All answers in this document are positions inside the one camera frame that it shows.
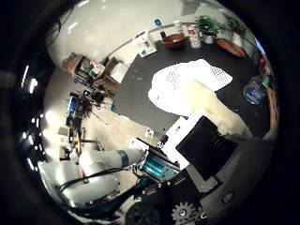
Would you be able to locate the clear spray bottle red cap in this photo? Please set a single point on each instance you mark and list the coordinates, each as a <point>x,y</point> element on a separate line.
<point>254,90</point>

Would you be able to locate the white cloth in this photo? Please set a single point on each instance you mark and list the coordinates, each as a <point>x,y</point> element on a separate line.
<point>175,84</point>

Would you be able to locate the oval wooden plate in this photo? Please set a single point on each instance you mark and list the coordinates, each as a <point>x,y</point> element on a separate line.
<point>231,47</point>

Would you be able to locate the printed white can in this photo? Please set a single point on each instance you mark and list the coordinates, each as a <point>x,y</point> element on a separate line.
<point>196,39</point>

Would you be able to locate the brown bowl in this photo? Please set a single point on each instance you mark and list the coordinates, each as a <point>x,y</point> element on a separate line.
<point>173,40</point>

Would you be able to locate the white box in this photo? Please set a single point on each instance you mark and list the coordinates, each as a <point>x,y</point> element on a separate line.
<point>120,72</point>

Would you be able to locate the computer monitor blue screen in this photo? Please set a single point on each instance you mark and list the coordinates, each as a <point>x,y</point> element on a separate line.
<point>259,46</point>

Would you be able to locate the small potted green plant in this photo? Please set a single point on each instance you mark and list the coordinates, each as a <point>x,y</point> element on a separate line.
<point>207,28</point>

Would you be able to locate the brown wooden workbench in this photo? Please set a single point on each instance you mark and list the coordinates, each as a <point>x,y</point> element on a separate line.
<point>104,82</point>

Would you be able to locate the white cup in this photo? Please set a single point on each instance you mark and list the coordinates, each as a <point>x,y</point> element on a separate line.
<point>178,26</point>

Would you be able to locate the clear plastic container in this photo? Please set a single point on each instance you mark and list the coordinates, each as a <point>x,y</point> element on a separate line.
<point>97,68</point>

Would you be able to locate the blue lit device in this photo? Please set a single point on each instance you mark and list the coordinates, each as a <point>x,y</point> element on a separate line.
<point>72,104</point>

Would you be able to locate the wooden shelf box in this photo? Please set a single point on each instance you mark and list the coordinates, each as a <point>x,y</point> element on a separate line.
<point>72,64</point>

